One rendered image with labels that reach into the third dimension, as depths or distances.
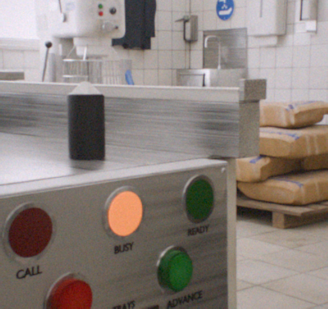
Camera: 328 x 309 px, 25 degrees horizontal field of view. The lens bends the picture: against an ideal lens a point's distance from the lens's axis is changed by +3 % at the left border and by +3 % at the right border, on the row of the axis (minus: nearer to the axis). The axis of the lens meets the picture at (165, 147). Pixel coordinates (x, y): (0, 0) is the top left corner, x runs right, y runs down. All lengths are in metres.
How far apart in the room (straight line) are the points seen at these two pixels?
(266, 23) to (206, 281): 4.82
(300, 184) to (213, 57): 1.90
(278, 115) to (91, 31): 1.21
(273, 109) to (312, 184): 0.50
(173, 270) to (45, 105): 0.33
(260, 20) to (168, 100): 4.76
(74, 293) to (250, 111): 0.23
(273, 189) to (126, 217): 3.79
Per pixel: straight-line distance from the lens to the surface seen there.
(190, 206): 0.58
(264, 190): 4.36
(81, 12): 4.39
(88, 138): 0.62
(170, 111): 0.68
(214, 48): 5.87
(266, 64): 5.53
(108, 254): 0.54
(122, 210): 0.53
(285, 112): 4.42
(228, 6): 5.79
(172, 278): 0.57
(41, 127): 0.84
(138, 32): 5.63
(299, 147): 4.25
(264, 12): 5.41
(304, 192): 4.30
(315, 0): 5.25
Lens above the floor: 0.92
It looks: 6 degrees down
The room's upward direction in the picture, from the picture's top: straight up
